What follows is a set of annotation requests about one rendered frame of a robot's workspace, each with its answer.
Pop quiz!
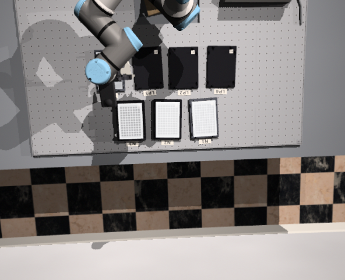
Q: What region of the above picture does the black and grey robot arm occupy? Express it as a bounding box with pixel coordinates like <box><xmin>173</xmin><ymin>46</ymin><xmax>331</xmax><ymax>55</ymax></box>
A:
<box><xmin>74</xmin><ymin>0</ymin><xmax>200</xmax><ymax>107</ymax></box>

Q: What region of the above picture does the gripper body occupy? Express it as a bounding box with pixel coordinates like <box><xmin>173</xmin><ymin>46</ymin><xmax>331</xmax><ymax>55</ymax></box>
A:
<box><xmin>104</xmin><ymin>70</ymin><xmax>122</xmax><ymax>85</ymax></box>

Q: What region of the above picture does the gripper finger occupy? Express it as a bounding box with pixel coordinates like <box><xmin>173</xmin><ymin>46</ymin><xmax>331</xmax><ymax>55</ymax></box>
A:
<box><xmin>121</xmin><ymin>62</ymin><xmax>135</xmax><ymax>80</ymax></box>

